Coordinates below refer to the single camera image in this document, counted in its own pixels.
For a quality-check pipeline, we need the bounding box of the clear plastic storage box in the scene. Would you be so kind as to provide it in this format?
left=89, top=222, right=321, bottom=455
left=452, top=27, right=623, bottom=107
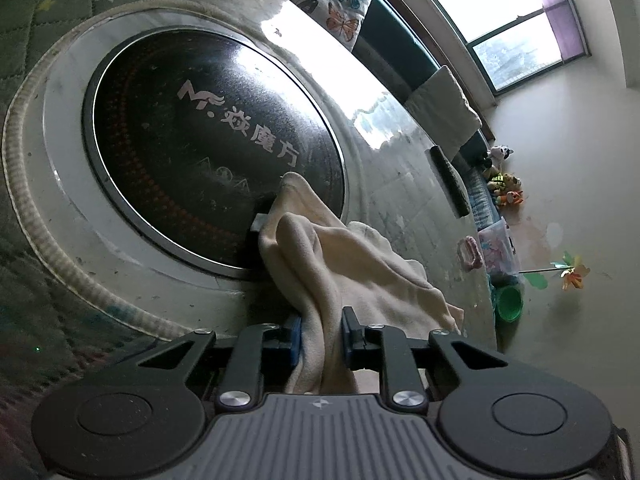
left=477, top=219, right=520, bottom=278

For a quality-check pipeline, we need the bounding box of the pink hair scrunchie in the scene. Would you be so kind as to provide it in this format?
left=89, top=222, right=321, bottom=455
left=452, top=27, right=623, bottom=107
left=457, top=236, right=484, bottom=272

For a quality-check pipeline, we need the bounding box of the plain grey pillow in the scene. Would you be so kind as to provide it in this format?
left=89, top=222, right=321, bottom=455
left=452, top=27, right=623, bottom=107
left=404, top=66, right=482, bottom=160

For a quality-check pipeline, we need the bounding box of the black remote control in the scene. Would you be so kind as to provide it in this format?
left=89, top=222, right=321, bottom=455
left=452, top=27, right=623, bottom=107
left=428, top=145, right=471, bottom=218

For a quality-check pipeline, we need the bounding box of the teal corner sofa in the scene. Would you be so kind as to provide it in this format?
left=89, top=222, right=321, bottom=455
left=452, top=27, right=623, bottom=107
left=244, top=0, right=507, bottom=241

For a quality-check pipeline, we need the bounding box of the black white plush toy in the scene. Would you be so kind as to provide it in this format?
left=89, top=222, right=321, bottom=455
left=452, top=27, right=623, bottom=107
left=488, top=145, right=514, bottom=172

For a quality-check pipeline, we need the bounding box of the round black induction cooktop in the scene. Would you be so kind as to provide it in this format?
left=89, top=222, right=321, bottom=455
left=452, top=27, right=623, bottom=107
left=82, top=26, right=345, bottom=278

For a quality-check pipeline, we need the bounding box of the window with green frame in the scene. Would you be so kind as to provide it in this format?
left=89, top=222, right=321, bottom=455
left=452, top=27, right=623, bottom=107
left=359, top=0, right=594, bottom=111

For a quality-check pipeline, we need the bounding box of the brown plush toy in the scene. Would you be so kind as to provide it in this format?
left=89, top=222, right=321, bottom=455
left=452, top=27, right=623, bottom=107
left=487, top=172, right=522, bottom=196

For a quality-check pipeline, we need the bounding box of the colourful pinwheel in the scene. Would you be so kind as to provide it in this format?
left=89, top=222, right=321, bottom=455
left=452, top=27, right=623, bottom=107
left=520, top=252, right=590, bottom=290

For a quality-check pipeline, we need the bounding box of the cream knit sweater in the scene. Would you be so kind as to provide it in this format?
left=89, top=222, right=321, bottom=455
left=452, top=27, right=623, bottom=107
left=258, top=172, right=464, bottom=394

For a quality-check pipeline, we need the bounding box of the orange plush toy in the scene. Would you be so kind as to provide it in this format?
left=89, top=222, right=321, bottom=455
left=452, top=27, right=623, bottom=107
left=495, top=191, right=524, bottom=208

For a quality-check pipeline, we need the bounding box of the green plastic bowl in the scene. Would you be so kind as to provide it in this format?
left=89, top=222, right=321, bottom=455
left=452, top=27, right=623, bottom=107
left=492, top=285, right=524, bottom=323

